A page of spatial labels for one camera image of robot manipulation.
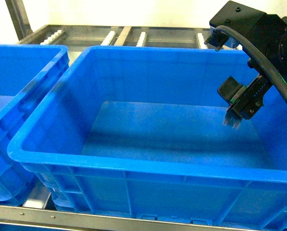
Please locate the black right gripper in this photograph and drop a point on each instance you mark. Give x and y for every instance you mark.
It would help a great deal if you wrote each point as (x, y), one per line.
(244, 102)

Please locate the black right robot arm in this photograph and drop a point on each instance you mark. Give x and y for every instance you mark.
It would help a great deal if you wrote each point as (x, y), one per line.
(272, 64)

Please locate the blue crate centre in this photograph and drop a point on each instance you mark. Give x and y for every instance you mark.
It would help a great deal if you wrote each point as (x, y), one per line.
(138, 133)

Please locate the blue crate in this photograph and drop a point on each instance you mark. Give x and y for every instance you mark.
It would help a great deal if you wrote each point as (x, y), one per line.
(27, 74)
(138, 133)

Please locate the blue crate left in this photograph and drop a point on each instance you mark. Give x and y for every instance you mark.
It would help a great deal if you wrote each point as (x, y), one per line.
(27, 74)

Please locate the steel roller rack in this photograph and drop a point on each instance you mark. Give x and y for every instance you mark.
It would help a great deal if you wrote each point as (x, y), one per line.
(39, 208)

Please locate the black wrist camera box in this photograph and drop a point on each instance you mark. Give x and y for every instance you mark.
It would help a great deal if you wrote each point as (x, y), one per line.
(261, 29)

